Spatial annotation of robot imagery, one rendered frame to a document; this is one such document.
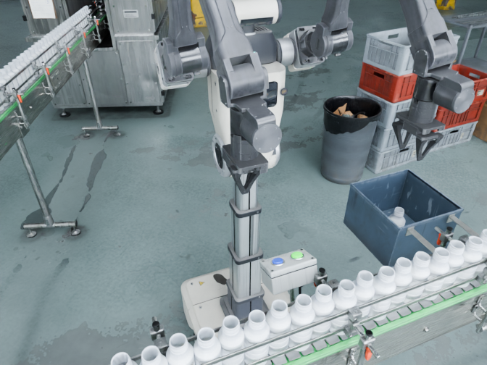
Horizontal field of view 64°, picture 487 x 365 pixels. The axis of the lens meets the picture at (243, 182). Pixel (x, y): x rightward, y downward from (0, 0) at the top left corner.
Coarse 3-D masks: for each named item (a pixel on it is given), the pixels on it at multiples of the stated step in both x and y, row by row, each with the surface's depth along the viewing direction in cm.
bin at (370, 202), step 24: (360, 192) 161; (384, 192) 177; (408, 192) 178; (432, 192) 164; (360, 216) 164; (384, 216) 149; (408, 216) 181; (432, 216) 167; (456, 216) 153; (360, 240) 168; (384, 240) 152; (408, 240) 149; (432, 240) 156; (384, 264) 156
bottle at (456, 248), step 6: (456, 240) 106; (450, 246) 105; (456, 246) 107; (462, 246) 105; (450, 252) 105; (456, 252) 104; (462, 252) 105; (450, 258) 106; (456, 258) 105; (462, 258) 106; (450, 264) 106; (456, 264) 105; (450, 270) 107; (450, 276) 108; (456, 276) 109; (444, 282) 110; (450, 282) 109
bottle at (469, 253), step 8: (472, 240) 108; (480, 240) 106; (472, 248) 106; (480, 248) 106; (464, 256) 107; (472, 256) 107; (480, 256) 107; (464, 264) 108; (464, 272) 110; (472, 272) 109; (456, 280) 112
